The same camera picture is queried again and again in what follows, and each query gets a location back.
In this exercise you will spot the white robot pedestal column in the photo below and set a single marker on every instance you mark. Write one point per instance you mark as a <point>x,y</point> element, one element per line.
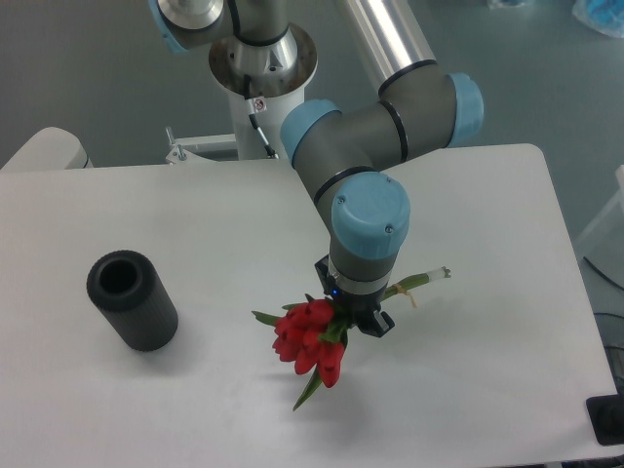
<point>263,85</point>

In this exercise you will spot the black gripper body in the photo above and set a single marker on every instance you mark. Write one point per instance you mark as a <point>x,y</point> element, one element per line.
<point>362,306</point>

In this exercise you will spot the blue plastic bag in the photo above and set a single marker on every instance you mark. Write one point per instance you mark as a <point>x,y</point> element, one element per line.
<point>604,16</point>

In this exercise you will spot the white chair back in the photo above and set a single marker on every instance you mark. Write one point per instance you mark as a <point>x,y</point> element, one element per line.
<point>51,149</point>

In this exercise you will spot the white metal base frame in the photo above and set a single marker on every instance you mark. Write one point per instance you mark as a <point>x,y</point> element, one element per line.
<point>219,148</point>

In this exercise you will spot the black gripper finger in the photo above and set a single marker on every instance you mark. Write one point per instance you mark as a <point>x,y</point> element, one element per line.
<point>322,270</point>
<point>374,323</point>

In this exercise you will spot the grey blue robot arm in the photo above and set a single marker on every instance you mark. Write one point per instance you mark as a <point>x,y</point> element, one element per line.
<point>342,158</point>

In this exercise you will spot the black device at table edge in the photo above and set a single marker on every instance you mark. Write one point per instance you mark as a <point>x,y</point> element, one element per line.
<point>606,415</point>

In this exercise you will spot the black ribbed cylindrical vase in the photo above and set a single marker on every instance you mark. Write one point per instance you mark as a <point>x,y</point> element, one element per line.
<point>127,290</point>

